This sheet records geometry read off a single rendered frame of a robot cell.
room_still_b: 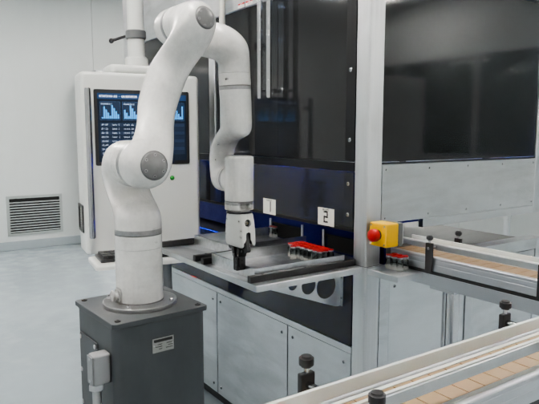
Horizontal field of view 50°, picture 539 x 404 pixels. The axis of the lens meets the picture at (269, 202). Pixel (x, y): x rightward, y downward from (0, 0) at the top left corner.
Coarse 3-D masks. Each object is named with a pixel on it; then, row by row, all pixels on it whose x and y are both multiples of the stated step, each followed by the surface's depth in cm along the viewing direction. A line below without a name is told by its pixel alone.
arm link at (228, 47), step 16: (160, 16) 151; (160, 32) 151; (224, 32) 154; (208, 48) 155; (224, 48) 154; (240, 48) 156; (224, 64) 156; (240, 64) 156; (224, 80) 157; (240, 80) 157
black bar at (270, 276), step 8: (320, 264) 177; (328, 264) 177; (336, 264) 179; (344, 264) 180; (352, 264) 182; (272, 272) 166; (280, 272) 167; (288, 272) 168; (296, 272) 170; (304, 272) 172; (312, 272) 173; (248, 280) 162; (256, 280) 162; (264, 280) 163
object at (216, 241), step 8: (216, 232) 224; (224, 232) 226; (256, 232) 235; (264, 232) 237; (200, 240) 216; (208, 240) 210; (216, 240) 224; (224, 240) 225; (256, 240) 225; (264, 240) 225; (272, 240) 208; (280, 240) 210; (288, 240) 212; (296, 240) 215; (304, 240) 217; (216, 248) 206; (224, 248) 201
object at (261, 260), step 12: (216, 252) 186; (228, 252) 188; (252, 252) 194; (264, 252) 196; (276, 252) 199; (216, 264) 183; (228, 264) 177; (252, 264) 185; (264, 264) 185; (276, 264) 185; (288, 264) 170; (300, 264) 173; (312, 264) 176
